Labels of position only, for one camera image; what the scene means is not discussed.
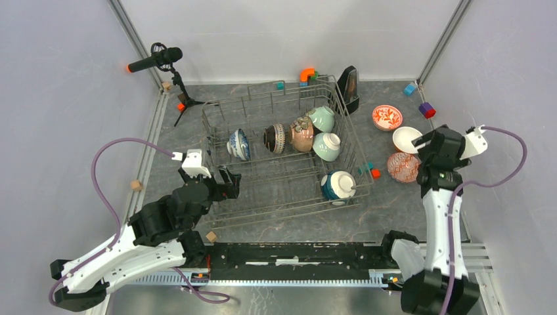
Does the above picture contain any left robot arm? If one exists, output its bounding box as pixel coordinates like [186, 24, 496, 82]
[49, 166, 242, 312]

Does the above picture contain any pink brown flower bowl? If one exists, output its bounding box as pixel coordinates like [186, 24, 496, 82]
[289, 116, 315, 152]

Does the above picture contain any small wooden cube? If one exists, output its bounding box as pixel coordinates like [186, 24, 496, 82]
[130, 179, 144, 192]

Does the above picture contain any teal bowl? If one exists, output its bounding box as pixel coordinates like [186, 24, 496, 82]
[320, 170, 356, 206]

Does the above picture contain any white blue rimmed bowl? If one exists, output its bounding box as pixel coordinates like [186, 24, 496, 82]
[227, 129, 251, 161]

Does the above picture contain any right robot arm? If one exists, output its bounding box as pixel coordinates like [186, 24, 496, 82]
[379, 125, 487, 314]

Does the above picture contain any blue white patterned bowl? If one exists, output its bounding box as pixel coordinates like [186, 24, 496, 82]
[387, 152, 420, 183]

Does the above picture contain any black microphone orange tip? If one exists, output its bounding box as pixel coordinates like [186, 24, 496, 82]
[126, 42, 183, 73]

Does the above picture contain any grey wire dish rack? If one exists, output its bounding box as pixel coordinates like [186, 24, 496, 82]
[201, 75, 372, 230]

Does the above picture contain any dark brown banded bowl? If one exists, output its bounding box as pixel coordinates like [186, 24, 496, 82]
[263, 123, 286, 154]

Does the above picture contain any pale green bowl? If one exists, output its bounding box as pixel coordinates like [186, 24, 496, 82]
[305, 106, 335, 133]

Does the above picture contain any orange curved toy block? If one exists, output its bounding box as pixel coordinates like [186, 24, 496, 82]
[300, 68, 315, 83]

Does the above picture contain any wooden cube near rail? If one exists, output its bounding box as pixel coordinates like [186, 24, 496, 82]
[206, 231, 218, 243]

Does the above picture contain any purple red toy block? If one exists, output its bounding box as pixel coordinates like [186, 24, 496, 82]
[418, 102, 436, 119]

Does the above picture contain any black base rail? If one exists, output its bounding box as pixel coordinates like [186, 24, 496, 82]
[180, 242, 398, 281]

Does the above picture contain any white bowl orange pattern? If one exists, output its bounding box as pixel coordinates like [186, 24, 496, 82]
[372, 104, 403, 131]

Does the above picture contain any black microphone tripod stand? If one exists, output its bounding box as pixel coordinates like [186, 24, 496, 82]
[169, 66, 219, 127]

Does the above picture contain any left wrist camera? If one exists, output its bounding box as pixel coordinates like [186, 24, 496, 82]
[171, 149, 212, 178]

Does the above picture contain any blue toy block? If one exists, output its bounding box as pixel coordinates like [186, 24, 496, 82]
[403, 83, 418, 96]

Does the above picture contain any light green ribbed bowl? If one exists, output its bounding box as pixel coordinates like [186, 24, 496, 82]
[312, 133, 341, 162]

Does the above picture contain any black metronome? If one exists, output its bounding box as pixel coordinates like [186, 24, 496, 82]
[337, 66, 360, 115]

